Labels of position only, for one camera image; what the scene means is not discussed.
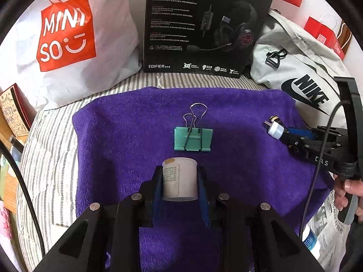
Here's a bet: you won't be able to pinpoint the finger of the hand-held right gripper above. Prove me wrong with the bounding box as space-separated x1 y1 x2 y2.
285 127 319 141
280 134 315 157

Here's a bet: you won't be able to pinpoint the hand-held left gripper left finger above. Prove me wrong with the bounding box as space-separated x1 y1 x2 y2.
34 166 163 272

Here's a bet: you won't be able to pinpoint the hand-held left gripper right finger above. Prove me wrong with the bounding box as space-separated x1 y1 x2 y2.
197 166 325 272

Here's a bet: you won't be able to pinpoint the small white vial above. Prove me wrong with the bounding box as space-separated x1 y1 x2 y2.
262 115 285 140

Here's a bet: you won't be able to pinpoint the white cylindrical bottle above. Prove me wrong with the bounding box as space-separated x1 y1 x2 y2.
162 157 199 202

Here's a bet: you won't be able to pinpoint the white bottle blue label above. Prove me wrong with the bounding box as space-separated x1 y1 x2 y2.
301 224 321 257

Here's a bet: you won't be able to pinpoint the person's right hand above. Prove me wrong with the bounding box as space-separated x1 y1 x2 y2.
333 176 363 213

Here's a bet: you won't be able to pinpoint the green binder clip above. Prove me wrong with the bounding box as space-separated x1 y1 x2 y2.
174 103 214 152

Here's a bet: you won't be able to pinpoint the grey waist bag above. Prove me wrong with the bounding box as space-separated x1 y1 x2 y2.
250 8 353 119

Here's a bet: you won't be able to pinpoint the purple towel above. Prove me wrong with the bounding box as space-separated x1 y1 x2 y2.
72 86 335 272

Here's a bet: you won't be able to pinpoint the newspaper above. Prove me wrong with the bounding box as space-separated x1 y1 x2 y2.
295 190 352 267

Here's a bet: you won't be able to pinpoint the brown wooden headboard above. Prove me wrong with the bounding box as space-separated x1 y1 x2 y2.
337 20 353 53

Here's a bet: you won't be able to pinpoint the white plastic shopping bag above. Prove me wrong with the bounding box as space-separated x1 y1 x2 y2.
15 0 142 111

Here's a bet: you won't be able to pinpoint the black headset box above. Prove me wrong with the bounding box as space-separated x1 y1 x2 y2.
143 0 275 78

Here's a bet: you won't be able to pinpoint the patterned brown gift box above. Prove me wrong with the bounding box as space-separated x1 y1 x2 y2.
0 83 32 138

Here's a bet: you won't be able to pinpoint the braided black cable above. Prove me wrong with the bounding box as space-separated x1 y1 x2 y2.
299 100 351 240

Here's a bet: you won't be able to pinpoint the red paper bag white handles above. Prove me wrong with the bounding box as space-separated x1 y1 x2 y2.
304 13 346 60

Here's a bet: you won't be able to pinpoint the thin black cable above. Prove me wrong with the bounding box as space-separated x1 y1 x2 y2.
0 140 46 262

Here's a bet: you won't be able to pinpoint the light wooden frame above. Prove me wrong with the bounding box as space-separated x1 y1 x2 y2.
0 116 23 213

